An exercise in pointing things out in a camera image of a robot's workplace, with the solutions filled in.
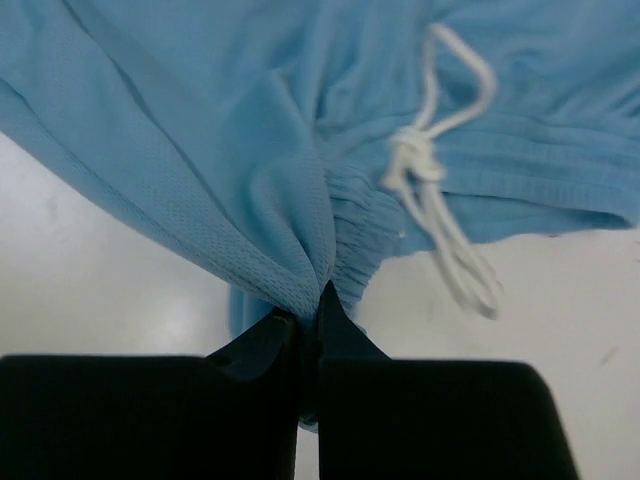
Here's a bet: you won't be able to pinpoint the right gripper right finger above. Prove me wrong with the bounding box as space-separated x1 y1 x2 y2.
317 286 578 479

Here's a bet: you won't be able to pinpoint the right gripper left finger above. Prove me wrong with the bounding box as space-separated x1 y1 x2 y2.
1 309 298 479

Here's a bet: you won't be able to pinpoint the light blue shorts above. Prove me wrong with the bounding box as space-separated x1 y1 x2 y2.
0 0 640 436

